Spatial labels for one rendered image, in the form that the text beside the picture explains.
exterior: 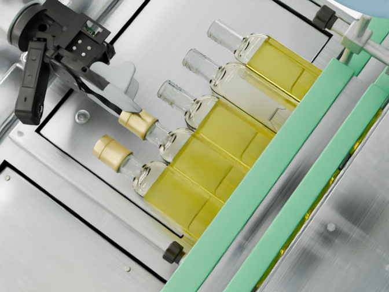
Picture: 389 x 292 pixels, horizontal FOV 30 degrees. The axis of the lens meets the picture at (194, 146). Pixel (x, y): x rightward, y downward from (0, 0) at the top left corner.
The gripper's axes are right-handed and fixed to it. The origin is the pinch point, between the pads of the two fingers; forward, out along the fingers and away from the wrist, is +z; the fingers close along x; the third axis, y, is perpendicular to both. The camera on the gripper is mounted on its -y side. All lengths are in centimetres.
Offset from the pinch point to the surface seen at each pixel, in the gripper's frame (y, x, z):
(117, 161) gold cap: -6.5, -1.6, 2.9
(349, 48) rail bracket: 18.8, -14.4, 19.9
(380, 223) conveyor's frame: 2.6, -15.5, 33.9
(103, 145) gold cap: -5.9, -1.7, 0.2
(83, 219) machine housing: -13.9, 16.7, -0.4
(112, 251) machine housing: -15.2, 16.0, 6.5
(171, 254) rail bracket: -11.5, 4.0, 15.2
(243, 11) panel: 28.0, 12.6, 0.2
